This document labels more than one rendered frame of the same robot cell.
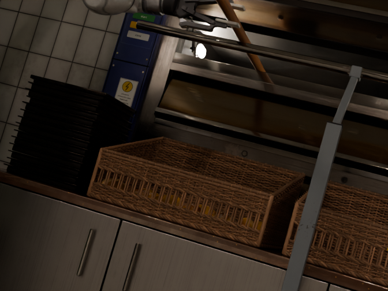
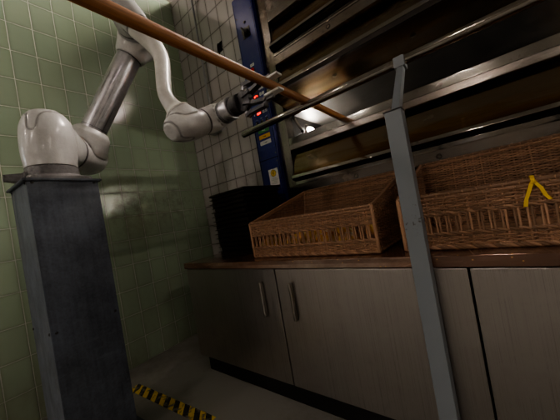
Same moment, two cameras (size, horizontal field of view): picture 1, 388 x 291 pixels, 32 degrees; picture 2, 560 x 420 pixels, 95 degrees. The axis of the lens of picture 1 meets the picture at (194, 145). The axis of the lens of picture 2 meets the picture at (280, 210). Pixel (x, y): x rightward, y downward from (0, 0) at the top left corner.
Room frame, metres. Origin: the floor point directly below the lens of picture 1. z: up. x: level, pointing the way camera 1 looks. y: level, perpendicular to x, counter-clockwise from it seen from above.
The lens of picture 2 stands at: (1.03, -0.28, 0.75)
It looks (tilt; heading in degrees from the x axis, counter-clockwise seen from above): 1 degrees up; 21
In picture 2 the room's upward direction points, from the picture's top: 10 degrees counter-clockwise
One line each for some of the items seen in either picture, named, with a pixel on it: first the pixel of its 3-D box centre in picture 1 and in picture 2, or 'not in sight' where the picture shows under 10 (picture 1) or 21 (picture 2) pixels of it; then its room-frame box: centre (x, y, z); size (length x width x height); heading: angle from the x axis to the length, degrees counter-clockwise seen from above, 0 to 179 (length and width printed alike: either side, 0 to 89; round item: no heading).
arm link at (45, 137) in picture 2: not in sight; (50, 141); (1.63, 0.82, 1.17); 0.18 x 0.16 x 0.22; 31
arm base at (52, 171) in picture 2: not in sight; (47, 177); (1.60, 0.82, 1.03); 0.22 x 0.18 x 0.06; 168
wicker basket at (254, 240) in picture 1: (203, 183); (330, 212); (2.16, -0.06, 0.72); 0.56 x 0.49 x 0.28; 72
